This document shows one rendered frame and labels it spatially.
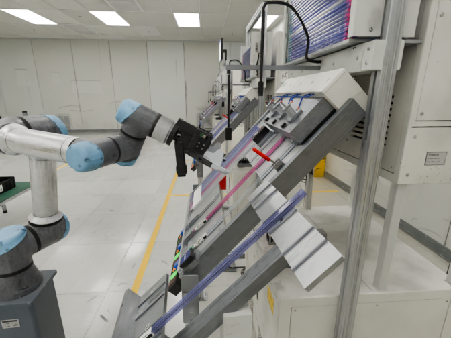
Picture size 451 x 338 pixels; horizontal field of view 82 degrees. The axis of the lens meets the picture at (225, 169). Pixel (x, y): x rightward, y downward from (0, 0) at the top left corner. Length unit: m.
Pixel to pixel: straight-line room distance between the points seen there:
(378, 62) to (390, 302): 0.78
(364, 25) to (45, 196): 1.16
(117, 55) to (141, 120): 9.24
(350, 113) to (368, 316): 0.70
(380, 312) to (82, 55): 10.10
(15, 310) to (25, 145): 0.64
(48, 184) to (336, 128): 1.01
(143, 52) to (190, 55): 1.54
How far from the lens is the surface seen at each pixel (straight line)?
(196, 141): 0.75
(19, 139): 0.92
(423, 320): 1.27
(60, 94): 10.66
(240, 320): 0.62
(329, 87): 0.77
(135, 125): 0.77
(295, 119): 0.81
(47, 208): 1.22
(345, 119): 0.78
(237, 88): 5.42
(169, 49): 9.67
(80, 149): 0.71
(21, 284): 1.27
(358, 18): 0.78
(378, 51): 0.77
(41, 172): 1.15
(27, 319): 1.31
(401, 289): 1.14
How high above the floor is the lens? 1.25
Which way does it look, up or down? 16 degrees down
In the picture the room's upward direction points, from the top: straight up
